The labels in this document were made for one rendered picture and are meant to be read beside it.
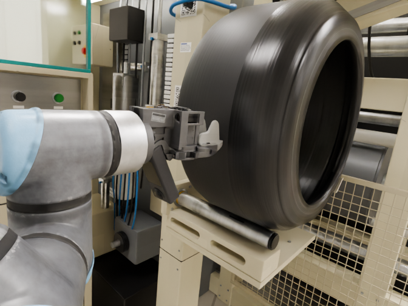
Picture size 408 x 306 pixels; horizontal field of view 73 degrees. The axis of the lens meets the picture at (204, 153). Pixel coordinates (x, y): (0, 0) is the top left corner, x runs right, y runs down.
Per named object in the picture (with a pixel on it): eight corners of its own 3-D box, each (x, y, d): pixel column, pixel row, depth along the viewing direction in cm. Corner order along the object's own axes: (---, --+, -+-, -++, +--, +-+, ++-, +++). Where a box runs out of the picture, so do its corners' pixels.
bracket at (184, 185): (159, 212, 89) (162, 184, 87) (232, 188, 118) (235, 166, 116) (167, 216, 87) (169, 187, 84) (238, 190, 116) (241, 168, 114)
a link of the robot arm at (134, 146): (120, 184, 35) (85, 165, 41) (150, 178, 39) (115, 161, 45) (122, 115, 33) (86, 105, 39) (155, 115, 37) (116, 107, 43)
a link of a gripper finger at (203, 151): (223, 146, 50) (189, 150, 44) (222, 154, 50) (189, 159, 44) (204, 141, 53) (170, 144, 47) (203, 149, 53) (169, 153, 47)
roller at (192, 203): (176, 206, 90) (173, 196, 88) (186, 197, 93) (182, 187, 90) (271, 254, 68) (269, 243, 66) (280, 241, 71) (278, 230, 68)
